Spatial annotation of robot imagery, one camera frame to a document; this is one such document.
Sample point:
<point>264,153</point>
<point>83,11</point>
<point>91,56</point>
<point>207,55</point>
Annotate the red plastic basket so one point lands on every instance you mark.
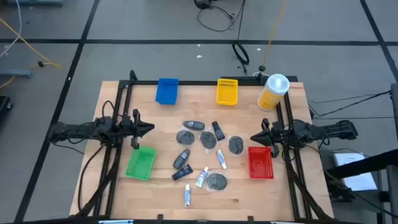
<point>260,163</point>

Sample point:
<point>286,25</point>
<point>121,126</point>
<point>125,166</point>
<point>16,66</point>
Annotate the black slanted beam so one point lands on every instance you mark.
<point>367,163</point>

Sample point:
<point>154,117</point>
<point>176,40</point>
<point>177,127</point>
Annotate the yellow plastic basket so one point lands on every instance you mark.
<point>227,95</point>

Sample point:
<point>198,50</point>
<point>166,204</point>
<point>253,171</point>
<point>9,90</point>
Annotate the small black round knob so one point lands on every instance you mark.
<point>262,68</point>

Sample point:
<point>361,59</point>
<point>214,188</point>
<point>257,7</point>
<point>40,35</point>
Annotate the blue plastic basket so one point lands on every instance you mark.
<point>167,91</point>

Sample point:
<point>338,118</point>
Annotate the black metal table frame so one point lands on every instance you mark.
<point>192,82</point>

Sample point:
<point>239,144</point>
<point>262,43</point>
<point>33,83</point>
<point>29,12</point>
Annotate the green plastic basket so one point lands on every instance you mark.
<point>140,163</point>

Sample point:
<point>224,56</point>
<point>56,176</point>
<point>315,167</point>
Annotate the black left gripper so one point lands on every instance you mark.
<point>136,132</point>

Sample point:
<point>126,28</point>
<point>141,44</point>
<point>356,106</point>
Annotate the yellow wipes canister white lid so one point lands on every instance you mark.
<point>272,93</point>

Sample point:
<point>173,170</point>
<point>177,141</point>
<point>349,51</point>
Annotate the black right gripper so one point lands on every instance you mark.
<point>273,137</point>

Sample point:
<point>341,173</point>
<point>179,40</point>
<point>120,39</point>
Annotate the black tube with blue label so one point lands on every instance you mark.
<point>182,172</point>

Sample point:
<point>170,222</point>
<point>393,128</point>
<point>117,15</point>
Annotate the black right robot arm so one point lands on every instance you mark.
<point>326,130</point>

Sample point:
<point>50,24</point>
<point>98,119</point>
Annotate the plain black cosmetic tube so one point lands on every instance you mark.
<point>218,131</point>

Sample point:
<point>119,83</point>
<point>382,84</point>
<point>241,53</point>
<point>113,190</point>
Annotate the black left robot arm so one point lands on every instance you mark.
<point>77,129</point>

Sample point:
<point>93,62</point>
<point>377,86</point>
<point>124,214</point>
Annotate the grey metal floor foot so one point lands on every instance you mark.
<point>15,73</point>

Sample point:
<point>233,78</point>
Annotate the black floor device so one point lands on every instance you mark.
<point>202,3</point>

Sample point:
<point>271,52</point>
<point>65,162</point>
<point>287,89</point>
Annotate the dark round puck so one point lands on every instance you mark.
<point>236,145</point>
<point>208,140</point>
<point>185,137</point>
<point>216,181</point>

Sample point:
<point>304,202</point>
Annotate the small white toothpaste tube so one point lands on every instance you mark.
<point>221,159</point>
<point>202,176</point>
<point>187,196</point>

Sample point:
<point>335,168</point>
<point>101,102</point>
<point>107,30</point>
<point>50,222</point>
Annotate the white paper box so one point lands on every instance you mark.
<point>351,161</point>

